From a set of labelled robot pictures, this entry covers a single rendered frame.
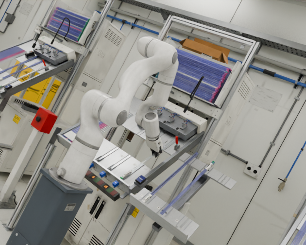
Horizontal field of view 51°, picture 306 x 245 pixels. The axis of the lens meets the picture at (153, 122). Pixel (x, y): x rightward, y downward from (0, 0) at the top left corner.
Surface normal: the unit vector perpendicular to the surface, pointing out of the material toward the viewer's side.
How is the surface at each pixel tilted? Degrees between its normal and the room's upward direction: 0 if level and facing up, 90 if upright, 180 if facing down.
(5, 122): 90
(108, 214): 90
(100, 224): 90
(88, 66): 90
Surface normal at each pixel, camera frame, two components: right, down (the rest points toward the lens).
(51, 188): -0.44, -0.21
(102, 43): 0.74, 0.41
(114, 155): 0.03, -0.80
